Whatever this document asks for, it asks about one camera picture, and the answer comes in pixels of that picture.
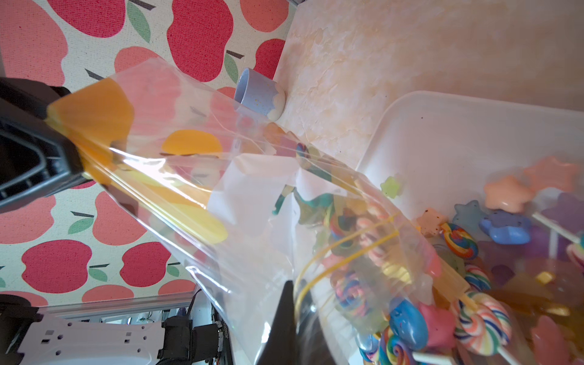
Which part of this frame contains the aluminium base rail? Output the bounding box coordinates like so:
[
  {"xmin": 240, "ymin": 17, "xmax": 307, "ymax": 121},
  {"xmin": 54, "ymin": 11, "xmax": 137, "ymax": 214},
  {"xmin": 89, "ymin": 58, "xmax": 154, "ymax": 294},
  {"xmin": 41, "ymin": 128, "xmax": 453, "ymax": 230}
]
[{"xmin": 39, "ymin": 292, "xmax": 194, "ymax": 320}]

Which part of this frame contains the blue grey mug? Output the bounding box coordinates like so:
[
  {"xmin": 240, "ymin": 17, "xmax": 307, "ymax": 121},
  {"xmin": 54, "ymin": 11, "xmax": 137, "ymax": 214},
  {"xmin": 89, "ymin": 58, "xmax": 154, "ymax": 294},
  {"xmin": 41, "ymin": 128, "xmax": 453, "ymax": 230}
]
[{"xmin": 234, "ymin": 68, "xmax": 286, "ymax": 122}]

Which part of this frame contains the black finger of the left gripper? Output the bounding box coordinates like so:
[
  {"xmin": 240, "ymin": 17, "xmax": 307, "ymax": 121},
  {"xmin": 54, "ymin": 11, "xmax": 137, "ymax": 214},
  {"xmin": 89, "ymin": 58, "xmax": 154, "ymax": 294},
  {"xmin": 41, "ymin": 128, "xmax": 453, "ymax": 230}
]
[{"xmin": 1, "ymin": 100, "xmax": 85, "ymax": 213}]

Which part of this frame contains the poured candies pile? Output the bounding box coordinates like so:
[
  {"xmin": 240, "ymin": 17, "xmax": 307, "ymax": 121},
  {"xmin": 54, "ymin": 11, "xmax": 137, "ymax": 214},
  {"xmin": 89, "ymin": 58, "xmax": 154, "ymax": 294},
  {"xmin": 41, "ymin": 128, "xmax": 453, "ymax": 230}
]
[{"xmin": 359, "ymin": 152, "xmax": 583, "ymax": 364}]

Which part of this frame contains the white plastic tray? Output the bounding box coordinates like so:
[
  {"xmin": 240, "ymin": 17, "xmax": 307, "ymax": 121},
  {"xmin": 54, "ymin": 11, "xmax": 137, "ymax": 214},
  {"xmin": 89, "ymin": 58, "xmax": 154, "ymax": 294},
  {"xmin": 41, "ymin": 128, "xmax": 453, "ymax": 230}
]
[{"xmin": 318, "ymin": 90, "xmax": 584, "ymax": 365}]

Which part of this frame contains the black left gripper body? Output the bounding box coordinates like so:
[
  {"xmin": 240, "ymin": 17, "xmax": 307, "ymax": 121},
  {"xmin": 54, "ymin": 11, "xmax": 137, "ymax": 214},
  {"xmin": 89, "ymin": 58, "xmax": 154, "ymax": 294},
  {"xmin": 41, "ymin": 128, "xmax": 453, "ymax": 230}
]
[{"xmin": 1, "ymin": 77, "xmax": 71, "ymax": 119}]

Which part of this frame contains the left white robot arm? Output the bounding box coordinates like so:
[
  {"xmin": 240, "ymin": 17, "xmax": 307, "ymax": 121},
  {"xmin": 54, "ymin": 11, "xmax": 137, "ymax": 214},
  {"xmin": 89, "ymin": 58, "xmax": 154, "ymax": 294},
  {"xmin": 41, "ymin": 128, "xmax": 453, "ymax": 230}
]
[{"xmin": 1, "ymin": 78, "xmax": 234, "ymax": 364}]

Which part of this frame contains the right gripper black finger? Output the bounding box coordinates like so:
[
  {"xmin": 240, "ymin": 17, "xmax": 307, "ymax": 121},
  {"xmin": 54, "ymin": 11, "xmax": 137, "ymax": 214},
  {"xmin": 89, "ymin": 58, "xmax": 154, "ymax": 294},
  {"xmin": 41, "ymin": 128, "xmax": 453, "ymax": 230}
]
[{"xmin": 257, "ymin": 281, "xmax": 335, "ymax": 365}]

